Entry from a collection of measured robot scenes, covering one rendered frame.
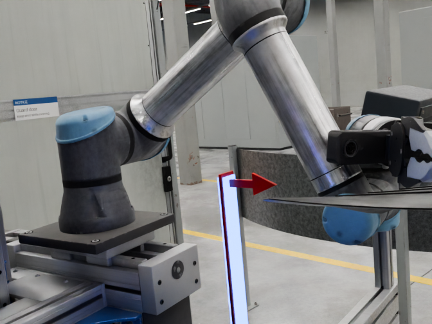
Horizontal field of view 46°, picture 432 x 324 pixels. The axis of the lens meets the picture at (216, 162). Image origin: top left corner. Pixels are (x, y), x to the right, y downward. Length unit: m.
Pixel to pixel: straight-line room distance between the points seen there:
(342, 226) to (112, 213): 0.45
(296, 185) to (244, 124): 8.27
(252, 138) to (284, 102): 9.84
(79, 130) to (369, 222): 0.55
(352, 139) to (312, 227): 1.78
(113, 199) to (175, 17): 6.28
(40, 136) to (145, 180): 0.63
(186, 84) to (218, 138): 10.31
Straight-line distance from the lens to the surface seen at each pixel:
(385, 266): 1.09
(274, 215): 2.65
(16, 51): 2.13
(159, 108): 1.05
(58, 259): 1.09
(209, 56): 0.97
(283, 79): 0.77
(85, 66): 2.32
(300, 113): 0.76
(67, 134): 1.00
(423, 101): 1.08
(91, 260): 1.02
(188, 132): 7.17
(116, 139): 1.02
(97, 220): 0.99
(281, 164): 2.53
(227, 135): 11.11
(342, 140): 0.69
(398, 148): 0.71
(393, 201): 0.42
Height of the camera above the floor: 1.28
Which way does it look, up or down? 8 degrees down
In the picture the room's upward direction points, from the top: 5 degrees counter-clockwise
